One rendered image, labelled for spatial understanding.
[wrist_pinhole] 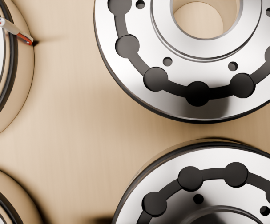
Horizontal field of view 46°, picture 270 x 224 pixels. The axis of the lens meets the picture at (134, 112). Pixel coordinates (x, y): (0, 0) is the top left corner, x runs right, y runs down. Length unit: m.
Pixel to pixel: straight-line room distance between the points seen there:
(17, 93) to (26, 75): 0.01
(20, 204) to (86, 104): 0.06
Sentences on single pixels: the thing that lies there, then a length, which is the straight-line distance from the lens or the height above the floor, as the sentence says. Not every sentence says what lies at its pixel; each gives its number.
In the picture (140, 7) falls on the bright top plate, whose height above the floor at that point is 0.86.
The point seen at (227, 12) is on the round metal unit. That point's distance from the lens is 0.17.
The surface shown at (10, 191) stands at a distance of 0.18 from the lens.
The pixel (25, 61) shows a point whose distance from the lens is 0.18.
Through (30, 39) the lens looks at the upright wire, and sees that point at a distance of 0.18.
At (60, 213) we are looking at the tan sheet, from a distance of 0.19.
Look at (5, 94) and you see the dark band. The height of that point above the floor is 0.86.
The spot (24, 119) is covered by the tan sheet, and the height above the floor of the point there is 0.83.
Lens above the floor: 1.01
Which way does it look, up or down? 86 degrees down
